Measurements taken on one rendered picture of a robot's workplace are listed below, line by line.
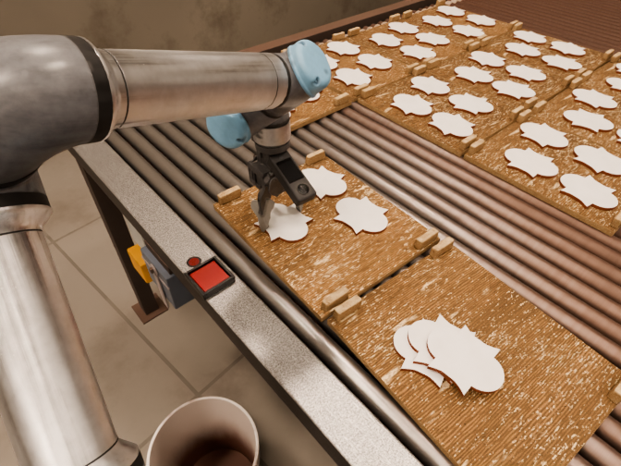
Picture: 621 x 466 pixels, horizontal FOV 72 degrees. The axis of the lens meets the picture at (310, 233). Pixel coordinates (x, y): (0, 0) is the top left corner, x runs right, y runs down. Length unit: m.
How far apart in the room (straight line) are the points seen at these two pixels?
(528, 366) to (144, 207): 0.89
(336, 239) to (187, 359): 1.10
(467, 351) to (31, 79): 0.71
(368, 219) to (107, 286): 1.52
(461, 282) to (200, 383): 1.20
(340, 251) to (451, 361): 0.32
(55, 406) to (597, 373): 0.81
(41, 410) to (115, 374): 1.46
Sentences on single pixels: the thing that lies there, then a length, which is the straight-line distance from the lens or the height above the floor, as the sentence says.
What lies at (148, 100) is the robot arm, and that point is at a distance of 0.47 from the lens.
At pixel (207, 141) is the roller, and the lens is 1.31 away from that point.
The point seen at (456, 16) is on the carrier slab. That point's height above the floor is 0.94.
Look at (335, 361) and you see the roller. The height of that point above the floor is 0.92.
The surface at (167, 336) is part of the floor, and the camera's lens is 1.98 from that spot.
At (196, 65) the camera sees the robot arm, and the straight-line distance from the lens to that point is 0.52.
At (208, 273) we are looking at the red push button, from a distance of 0.92.
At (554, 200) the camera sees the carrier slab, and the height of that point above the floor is 0.94.
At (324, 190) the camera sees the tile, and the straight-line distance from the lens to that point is 1.07.
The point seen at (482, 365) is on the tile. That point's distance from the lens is 0.80.
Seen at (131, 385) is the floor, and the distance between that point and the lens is 1.91.
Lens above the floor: 1.62
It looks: 45 degrees down
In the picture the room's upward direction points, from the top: 2 degrees clockwise
